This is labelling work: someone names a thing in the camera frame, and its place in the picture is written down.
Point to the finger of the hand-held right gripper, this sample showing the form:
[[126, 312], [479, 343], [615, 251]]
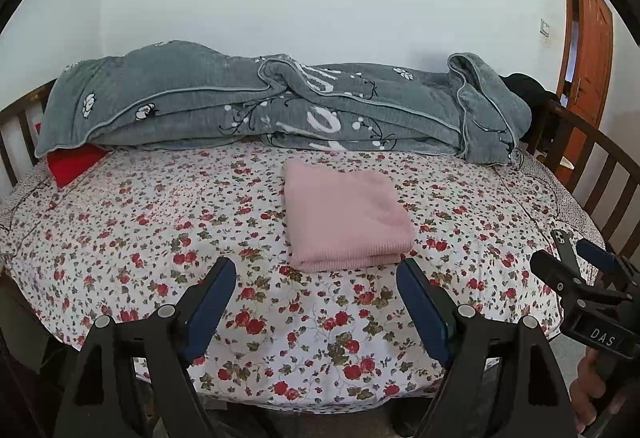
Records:
[[595, 255], [555, 270]]

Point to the black smartphone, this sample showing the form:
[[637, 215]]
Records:
[[561, 240]]

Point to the person's right hand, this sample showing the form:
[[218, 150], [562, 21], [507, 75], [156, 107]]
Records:
[[582, 393]]

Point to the floral bed sheet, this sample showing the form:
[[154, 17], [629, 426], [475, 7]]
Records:
[[150, 228]]

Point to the pink knit sweater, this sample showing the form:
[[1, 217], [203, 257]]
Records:
[[340, 213]]

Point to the grey printed blanket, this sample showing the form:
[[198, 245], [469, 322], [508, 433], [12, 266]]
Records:
[[200, 102]]

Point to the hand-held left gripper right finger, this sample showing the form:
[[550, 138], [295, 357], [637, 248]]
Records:
[[425, 313]]

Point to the wooden bed footboard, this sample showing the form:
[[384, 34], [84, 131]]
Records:
[[585, 137]]

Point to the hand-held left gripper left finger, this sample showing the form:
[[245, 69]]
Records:
[[212, 303]]

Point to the white light switch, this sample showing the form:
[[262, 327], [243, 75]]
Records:
[[545, 27]]

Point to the black clothing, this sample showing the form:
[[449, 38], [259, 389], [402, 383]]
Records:
[[525, 90]]

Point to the wooden bed headboard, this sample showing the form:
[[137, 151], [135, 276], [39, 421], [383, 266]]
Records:
[[15, 117]]

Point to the red pillow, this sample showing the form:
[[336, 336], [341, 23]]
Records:
[[70, 165]]

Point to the brown wooden door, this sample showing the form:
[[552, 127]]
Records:
[[595, 47]]

